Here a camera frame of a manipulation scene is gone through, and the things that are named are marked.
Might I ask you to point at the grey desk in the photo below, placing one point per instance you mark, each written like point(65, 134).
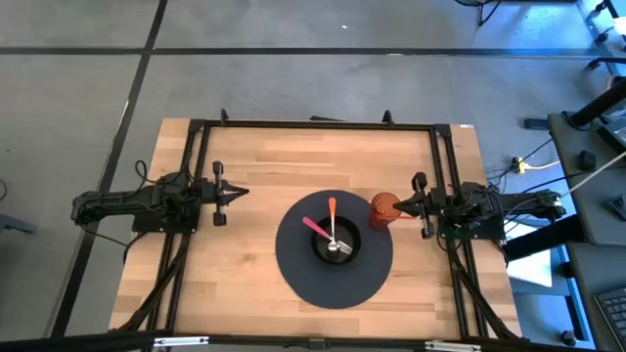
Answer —
point(587, 274)
point(567, 146)

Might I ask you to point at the white sheet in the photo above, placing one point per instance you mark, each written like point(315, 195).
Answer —
point(530, 269)

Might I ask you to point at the black keyboard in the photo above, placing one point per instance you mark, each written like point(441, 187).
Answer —
point(613, 310)

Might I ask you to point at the grey chair leg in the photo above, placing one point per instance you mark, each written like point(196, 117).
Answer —
point(14, 225)

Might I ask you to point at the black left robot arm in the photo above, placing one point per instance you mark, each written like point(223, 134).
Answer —
point(122, 201)

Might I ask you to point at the black monitor pole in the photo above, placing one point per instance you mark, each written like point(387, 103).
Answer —
point(599, 103)

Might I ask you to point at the dark laptop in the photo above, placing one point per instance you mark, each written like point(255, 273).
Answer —
point(617, 132)

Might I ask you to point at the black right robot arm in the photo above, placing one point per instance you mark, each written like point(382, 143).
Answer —
point(518, 203)

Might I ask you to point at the black aluminium table frame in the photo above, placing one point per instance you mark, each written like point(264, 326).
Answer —
point(293, 125)

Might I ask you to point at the small black desk device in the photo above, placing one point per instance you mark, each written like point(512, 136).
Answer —
point(618, 206)

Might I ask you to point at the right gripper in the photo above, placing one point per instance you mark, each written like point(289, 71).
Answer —
point(445, 205)

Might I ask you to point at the black desk beam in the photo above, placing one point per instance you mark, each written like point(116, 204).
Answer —
point(543, 239)

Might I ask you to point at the black round knob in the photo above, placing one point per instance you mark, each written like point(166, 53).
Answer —
point(569, 338)

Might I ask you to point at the black bowl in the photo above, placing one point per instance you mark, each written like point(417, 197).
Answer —
point(349, 234)

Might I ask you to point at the black office chair base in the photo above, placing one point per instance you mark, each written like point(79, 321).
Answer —
point(609, 59)

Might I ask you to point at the orange transparent cup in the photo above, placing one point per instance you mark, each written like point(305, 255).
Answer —
point(384, 205)

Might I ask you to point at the small black floor box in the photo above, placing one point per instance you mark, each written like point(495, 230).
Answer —
point(536, 123)

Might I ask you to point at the black computer mouse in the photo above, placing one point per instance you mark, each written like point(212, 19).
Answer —
point(588, 160)

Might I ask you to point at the round dark grey placemat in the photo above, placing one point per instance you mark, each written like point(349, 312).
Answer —
point(337, 288)

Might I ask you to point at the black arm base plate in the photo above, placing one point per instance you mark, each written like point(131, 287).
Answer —
point(489, 233)
point(166, 227)

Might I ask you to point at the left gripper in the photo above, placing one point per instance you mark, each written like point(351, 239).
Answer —
point(219, 218)

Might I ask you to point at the silver aluminium bracket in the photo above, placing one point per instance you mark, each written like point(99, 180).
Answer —
point(452, 346)
point(181, 340)

